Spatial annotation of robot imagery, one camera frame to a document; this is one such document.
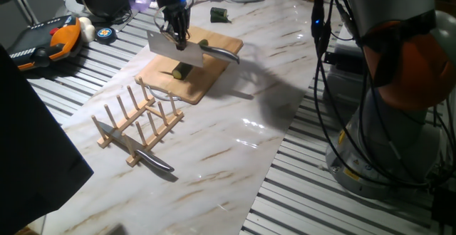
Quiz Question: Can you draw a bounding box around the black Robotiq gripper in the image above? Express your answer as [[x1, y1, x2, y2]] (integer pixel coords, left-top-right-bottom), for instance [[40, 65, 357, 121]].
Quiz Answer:
[[155, 0, 194, 51]]

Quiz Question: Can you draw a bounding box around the steel cleaver with metal handle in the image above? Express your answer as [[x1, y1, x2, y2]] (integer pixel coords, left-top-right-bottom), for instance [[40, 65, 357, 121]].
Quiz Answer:
[[146, 30, 241, 68]]

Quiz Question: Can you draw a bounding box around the short cucumber piece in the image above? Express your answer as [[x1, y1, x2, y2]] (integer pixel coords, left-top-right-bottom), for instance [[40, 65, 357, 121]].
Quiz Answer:
[[171, 62, 194, 81]]

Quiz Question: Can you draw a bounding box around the dark green cucumber end chunk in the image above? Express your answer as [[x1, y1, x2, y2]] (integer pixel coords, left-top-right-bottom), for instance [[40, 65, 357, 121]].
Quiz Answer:
[[209, 6, 232, 24]]

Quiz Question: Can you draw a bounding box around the purple plastic bag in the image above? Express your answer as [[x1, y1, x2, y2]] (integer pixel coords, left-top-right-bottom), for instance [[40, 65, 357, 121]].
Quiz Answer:
[[128, 0, 154, 12]]

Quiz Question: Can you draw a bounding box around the round black blue disc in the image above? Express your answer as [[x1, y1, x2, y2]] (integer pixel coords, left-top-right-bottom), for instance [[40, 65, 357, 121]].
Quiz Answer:
[[94, 27, 118, 46]]

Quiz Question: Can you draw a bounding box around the white rounded object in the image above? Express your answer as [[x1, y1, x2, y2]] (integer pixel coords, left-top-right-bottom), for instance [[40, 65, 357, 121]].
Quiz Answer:
[[78, 16, 96, 43]]

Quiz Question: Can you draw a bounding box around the wooden peg knife rack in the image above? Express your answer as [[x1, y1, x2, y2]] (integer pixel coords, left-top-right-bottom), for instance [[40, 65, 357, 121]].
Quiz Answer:
[[90, 76, 185, 167]]

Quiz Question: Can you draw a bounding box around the pointed steel kitchen knife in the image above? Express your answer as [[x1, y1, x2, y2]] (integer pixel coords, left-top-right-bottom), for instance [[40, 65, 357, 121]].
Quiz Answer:
[[96, 120, 175, 174]]

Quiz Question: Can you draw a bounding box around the black orange teach pendant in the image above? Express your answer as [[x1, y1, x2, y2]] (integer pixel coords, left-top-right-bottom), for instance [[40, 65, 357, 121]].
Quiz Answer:
[[6, 15, 83, 72]]

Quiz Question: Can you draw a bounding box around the black computer monitor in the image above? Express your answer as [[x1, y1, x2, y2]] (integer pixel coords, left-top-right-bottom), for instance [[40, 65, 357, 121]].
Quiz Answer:
[[0, 44, 94, 235]]

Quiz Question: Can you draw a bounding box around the wooden cutting board metal handle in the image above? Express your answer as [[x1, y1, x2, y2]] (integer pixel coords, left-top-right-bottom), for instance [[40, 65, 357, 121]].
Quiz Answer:
[[135, 26, 244, 106]]

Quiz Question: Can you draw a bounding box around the aluminium frame post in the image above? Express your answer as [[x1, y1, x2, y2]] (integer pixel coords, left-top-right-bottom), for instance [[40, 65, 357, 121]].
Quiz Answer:
[[3, 0, 39, 26]]

